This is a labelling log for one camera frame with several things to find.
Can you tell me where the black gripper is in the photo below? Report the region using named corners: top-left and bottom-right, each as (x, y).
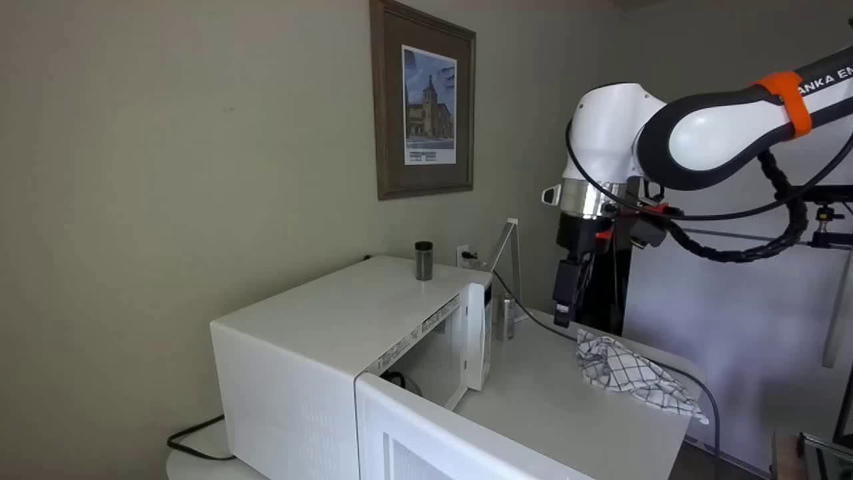
top-left (552, 210), bottom-right (617, 330)

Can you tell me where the white microwave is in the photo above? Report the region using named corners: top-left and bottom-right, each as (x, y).
top-left (207, 253), bottom-right (495, 480)

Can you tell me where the silver drink can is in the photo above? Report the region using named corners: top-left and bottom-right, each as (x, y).
top-left (499, 295), bottom-right (517, 343)

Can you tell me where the grey metal strip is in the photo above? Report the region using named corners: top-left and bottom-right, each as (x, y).
top-left (488, 215), bottom-right (517, 273)

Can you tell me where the white checkered cloth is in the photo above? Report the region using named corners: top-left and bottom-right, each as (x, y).
top-left (572, 326), bottom-right (710, 427)

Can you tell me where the dark cylindrical tumbler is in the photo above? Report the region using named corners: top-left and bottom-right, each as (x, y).
top-left (412, 238), bottom-right (437, 282)

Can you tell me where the white board panel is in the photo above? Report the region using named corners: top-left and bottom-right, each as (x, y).
top-left (620, 114), bottom-right (853, 474)

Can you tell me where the framed church picture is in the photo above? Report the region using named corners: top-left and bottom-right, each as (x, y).
top-left (367, 0), bottom-right (479, 202)

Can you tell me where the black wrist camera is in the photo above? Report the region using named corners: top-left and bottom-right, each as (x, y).
top-left (611, 210), bottom-right (672, 250)

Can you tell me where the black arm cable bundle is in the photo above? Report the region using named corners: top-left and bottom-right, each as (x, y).
top-left (561, 114), bottom-right (853, 266)

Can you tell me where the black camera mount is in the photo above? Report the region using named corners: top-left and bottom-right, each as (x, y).
top-left (801, 181), bottom-right (853, 250)

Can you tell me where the orange cable strap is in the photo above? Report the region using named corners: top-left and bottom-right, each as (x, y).
top-left (753, 70), bottom-right (814, 138)

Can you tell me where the black microwave power cord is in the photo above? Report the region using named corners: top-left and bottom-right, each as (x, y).
top-left (165, 410), bottom-right (236, 463)

